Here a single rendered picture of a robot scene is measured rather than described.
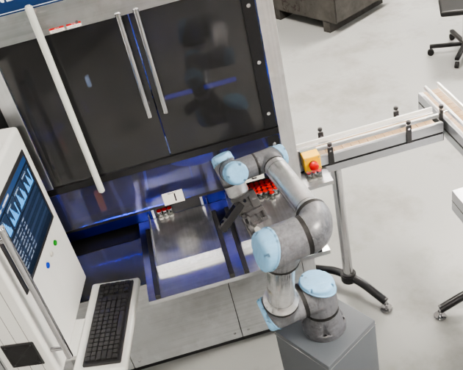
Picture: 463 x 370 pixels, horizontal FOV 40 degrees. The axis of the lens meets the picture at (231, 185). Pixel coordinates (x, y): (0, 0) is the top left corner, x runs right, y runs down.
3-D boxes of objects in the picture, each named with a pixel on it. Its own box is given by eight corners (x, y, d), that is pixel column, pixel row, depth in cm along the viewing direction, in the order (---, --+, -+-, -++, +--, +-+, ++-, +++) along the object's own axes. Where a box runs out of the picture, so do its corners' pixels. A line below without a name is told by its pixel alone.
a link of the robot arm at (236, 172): (254, 154, 202) (246, 152, 213) (222, 167, 200) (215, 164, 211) (262, 178, 204) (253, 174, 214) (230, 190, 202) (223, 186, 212)
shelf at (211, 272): (140, 227, 275) (138, 223, 274) (295, 183, 279) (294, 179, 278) (150, 305, 237) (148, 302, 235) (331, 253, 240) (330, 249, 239)
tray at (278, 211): (225, 198, 276) (224, 192, 274) (283, 182, 277) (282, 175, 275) (242, 248, 249) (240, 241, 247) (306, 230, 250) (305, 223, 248)
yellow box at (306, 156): (300, 164, 272) (298, 150, 268) (317, 159, 272) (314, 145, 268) (306, 173, 266) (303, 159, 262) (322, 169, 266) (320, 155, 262)
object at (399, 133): (298, 183, 281) (292, 154, 272) (288, 164, 293) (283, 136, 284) (445, 142, 284) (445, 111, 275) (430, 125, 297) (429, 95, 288)
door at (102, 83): (54, 186, 248) (-8, 48, 214) (170, 154, 251) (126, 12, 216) (54, 187, 248) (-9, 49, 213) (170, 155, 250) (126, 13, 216)
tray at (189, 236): (149, 220, 274) (147, 213, 272) (208, 203, 276) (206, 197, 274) (158, 272, 247) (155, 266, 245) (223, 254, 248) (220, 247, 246)
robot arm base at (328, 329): (355, 321, 221) (352, 302, 215) (326, 349, 214) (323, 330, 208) (321, 302, 231) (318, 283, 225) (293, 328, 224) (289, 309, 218)
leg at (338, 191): (338, 277, 337) (322, 159, 292) (354, 273, 337) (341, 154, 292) (343, 289, 329) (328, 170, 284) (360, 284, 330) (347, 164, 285)
